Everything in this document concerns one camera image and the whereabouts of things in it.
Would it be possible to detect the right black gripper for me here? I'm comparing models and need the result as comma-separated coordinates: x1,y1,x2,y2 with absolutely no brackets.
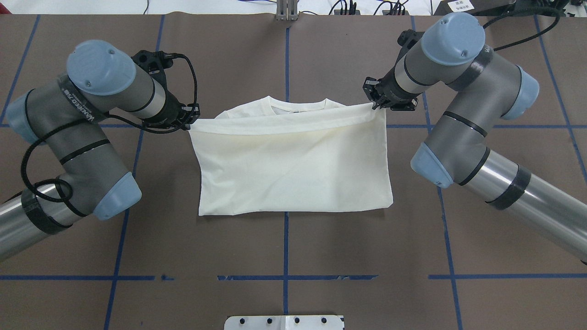
362,69,417,111

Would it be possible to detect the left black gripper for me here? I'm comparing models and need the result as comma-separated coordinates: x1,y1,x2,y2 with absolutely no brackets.
151,91,201,130

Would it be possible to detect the cream long-sleeve cat shirt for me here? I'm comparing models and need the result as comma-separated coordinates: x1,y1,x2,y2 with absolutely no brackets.
189,96,393,216

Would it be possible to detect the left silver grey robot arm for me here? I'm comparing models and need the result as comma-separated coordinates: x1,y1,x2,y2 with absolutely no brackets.
1,40,200,260

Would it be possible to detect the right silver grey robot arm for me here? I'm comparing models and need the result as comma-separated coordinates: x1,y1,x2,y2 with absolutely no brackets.
363,12,587,263

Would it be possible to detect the black box with white label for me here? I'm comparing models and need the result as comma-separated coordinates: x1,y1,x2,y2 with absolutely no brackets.
433,0,516,17

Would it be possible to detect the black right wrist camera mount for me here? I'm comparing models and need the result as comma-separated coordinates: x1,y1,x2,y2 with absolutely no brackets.
396,29,424,62

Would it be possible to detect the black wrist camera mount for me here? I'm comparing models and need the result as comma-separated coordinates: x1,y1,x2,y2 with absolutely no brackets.
396,29,424,62
131,50,175,88

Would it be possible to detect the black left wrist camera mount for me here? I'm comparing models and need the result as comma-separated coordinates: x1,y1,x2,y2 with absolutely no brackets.
131,50,175,88

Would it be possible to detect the aluminium frame post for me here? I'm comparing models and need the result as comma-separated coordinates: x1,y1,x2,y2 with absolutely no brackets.
275,0,299,21

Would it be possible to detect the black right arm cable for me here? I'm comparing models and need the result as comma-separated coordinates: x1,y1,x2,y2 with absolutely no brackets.
482,5,562,52

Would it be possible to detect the white camera post with base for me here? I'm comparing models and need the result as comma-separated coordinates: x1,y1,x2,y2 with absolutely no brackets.
224,314,345,330

